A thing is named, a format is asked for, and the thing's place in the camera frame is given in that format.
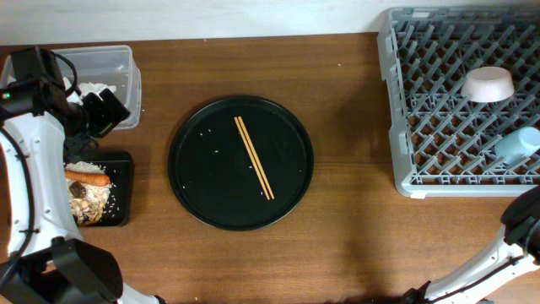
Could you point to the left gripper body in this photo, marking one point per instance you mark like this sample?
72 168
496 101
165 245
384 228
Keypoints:
94 119

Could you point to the white tissue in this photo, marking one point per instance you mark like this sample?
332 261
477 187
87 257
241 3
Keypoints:
87 88

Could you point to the orange carrot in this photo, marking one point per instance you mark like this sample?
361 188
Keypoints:
93 179

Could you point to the brown mushroom piece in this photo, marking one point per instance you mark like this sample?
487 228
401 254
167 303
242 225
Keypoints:
78 190

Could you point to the rice and food scraps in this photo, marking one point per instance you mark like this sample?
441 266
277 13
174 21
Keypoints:
99 207

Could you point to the wooden chopstick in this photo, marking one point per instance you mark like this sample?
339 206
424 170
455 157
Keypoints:
251 156
258 162

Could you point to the white small bowl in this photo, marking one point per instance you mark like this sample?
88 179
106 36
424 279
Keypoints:
488 85

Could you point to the light blue cup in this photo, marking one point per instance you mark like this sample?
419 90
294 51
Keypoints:
523 142

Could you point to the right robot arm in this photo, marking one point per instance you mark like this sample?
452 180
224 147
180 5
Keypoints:
513 252

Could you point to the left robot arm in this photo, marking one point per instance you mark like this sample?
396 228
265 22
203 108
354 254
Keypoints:
48 260

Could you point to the grey dishwasher rack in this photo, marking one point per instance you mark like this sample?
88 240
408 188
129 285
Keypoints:
442 144

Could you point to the black rectangular tray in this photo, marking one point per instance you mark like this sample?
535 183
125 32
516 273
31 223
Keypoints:
121 167

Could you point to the clear plastic bin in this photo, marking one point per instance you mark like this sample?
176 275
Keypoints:
111 65

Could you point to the round black serving tray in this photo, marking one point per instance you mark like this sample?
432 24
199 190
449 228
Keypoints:
211 174

